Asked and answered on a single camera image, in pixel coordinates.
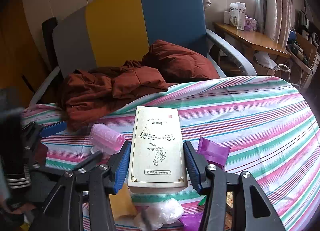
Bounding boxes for purple snack packet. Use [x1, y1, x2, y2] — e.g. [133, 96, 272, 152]
[196, 137, 231, 171]

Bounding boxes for tan cloth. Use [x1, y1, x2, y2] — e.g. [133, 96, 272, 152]
[109, 183, 137, 220]

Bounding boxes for cream cosmetic box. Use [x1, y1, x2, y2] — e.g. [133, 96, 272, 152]
[127, 106, 188, 194]

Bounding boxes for pink hair roller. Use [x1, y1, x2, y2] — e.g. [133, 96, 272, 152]
[89, 124, 125, 155]

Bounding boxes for wooden wardrobe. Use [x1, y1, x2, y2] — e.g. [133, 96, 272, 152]
[1, 0, 49, 107]

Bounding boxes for striped bed sheet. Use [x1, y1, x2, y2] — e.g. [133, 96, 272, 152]
[21, 75, 320, 231]

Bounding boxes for rust brown blanket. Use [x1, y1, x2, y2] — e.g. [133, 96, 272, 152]
[62, 40, 219, 131]

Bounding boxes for grey yellow blue headboard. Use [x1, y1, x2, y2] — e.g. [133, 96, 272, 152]
[53, 0, 207, 76]

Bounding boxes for wooden side shelf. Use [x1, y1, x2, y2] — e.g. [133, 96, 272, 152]
[213, 22, 290, 59]

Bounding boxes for white product boxes on shelf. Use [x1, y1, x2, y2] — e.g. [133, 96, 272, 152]
[224, 2, 257, 31]

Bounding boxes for pink patterned curtain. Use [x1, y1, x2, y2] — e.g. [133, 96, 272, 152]
[255, 0, 293, 48]

